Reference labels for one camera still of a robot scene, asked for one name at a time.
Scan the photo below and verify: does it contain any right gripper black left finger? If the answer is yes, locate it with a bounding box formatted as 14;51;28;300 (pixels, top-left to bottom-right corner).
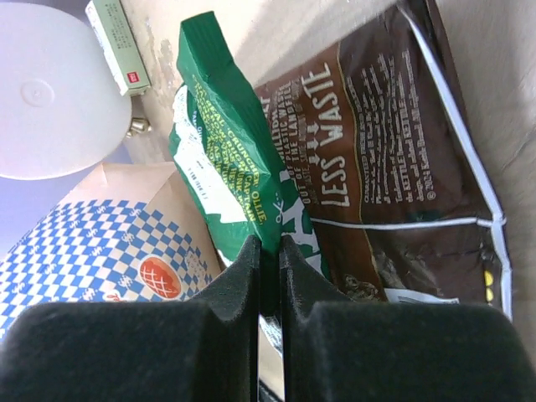
1;237;260;401

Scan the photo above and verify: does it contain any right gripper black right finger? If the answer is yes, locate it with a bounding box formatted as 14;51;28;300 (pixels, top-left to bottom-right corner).
279;236;535;401

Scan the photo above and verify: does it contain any blue checkered paper bag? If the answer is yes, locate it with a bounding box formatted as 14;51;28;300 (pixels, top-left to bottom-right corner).
1;162;221;331

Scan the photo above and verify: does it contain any green snack bag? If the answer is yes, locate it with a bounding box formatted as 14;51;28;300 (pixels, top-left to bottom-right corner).
167;11;332;359

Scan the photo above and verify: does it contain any brown kettle chips bag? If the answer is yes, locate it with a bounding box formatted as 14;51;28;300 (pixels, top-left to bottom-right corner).
255;1;513;316

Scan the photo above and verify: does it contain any white cylindrical container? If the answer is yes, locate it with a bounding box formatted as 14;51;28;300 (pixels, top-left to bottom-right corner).
1;2;132;180

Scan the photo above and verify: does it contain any small green white box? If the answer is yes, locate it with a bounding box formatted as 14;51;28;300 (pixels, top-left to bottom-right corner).
85;0;151;96

